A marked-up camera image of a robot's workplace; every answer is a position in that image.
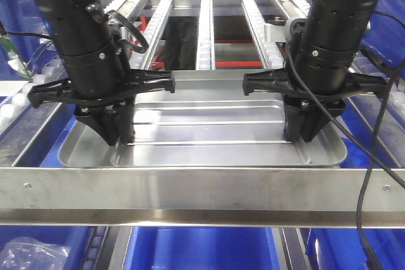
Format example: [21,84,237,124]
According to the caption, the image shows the blue bin lower left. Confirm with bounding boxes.
[1,225,94,269]

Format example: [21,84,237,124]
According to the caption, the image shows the red floor frame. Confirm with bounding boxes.
[135,17,262,70]

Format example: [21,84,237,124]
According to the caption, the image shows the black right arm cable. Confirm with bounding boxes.
[283,13,405,270]

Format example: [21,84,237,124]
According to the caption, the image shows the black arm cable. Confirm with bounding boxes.
[85,3,149,55]
[283,13,405,270]

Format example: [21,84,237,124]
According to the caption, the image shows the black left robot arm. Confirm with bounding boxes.
[28,0,175,146]

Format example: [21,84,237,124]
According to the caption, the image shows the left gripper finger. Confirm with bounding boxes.
[113,103,134,144]
[75,107,118,146]

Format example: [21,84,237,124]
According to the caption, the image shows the right inner roller track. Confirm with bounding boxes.
[242,0,284,70]

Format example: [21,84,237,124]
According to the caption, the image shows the left inner roller track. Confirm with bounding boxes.
[129,0,173,70]

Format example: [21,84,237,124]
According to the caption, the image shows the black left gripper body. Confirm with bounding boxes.
[27,69,176,116]

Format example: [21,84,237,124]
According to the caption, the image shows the far left roller track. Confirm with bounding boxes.
[1,36,62,132]

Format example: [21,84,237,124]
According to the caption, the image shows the blue bin lower right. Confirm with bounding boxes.
[306,228,404,269]

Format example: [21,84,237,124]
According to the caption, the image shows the stainless steel rack frame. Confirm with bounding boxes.
[0,0,405,228]

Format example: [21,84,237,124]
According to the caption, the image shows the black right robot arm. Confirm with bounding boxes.
[242,0,387,142]

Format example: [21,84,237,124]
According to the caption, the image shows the blue bin lower centre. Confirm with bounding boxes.
[124,226,280,269]

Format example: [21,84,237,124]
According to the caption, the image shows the silver metal tray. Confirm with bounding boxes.
[58,69,348,168]

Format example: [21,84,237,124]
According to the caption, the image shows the blue bin upper right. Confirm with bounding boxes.
[362,0,404,68]

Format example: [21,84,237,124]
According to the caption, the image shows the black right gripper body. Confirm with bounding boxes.
[242,69,389,117]

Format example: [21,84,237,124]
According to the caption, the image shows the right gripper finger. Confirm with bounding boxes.
[300,106,331,142]
[283,99,304,141]

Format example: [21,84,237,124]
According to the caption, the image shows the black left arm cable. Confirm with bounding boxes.
[85,3,149,55]

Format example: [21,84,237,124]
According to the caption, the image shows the blue bin upper left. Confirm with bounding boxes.
[1,0,56,82]

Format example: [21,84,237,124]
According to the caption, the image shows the clear plastic bag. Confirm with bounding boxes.
[1,237,71,269]

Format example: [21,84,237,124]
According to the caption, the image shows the middle roller track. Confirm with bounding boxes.
[196,0,216,70]

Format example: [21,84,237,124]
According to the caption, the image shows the person in dark trousers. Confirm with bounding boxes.
[164,16,197,70]

